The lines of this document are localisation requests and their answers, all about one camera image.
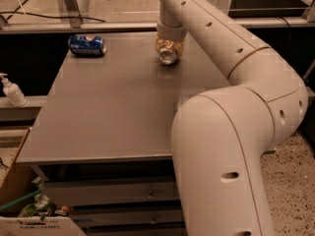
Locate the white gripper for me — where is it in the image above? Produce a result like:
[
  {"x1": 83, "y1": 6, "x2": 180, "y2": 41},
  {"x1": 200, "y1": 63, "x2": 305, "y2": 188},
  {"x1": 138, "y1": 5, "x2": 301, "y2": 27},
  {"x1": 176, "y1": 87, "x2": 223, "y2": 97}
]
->
[{"x1": 156, "y1": 21, "x2": 187, "y2": 57}]

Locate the orange soda can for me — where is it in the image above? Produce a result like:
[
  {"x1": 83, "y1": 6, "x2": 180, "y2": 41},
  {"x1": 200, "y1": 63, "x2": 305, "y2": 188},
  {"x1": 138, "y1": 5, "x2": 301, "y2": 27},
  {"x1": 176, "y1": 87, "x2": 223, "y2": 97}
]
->
[{"x1": 157, "y1": 40, "x2": 179, "y2": 66}]

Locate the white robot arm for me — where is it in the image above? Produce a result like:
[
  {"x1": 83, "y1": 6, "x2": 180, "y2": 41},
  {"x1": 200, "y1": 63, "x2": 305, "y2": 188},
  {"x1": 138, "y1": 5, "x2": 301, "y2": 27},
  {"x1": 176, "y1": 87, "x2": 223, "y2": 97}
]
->
[{"x1": 157, "y1": 0, "x2": 308, "y2": 236}]

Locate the blue soda can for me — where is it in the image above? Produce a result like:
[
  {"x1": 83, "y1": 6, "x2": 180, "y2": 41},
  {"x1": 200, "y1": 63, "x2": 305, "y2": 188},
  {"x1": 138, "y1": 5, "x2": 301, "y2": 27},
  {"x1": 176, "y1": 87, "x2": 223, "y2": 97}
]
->
[{"x1": 68, "y1": 35, "x2": 106, "y2": 57}]

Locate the grey drawer cabinet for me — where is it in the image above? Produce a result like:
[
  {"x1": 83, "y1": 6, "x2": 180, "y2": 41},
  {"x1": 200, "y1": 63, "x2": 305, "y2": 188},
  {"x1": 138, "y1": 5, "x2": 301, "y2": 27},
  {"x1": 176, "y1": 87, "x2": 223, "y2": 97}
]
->
[{"x1": 19, "y1": 32, "x2": 228, "y2": 236}]

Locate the white pump bottle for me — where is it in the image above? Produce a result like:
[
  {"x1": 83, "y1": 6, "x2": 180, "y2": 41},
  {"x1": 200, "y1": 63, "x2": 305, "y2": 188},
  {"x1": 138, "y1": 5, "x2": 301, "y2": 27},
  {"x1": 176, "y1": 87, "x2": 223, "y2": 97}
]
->
[{"x1": 0, "y1": 73, "x2": 27, "y2": 107}]

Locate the cardboard box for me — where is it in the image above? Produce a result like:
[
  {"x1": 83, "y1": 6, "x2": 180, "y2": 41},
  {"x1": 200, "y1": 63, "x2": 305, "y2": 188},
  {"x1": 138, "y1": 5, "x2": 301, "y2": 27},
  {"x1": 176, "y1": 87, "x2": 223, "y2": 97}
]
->
[{"x1": 0, "y1": 127, "x2": 35, "y2": 212}]

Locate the white printed box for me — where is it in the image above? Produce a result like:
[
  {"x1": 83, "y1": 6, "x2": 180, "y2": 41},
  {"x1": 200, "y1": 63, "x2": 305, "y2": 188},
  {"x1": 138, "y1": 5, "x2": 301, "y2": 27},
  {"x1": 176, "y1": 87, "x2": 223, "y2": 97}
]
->
[{"x1": 0, "y1": 216, "x2": 87, "y2": 236}]

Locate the metal frame rail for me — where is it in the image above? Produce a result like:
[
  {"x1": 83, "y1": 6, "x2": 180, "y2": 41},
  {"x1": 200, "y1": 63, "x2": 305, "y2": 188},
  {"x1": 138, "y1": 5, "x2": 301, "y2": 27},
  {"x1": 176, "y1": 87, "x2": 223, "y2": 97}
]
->
[{"x1": 0, "y1": 17, "x2": 315, "y2": 34}]

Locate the black cable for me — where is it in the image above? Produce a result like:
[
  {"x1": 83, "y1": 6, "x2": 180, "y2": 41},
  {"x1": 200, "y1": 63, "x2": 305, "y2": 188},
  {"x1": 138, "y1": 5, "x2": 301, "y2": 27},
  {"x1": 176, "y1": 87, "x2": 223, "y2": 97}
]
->
[{"x1": 0, "y1": 0, "x2": 106, "y2": 24}]

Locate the green hose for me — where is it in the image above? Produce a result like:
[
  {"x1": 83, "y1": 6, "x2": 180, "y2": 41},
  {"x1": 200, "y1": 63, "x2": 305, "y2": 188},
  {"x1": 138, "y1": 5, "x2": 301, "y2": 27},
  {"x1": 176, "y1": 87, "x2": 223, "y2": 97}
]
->
[{"x1": 0, "y1": 189, "x2": 42, "y2": 213}]

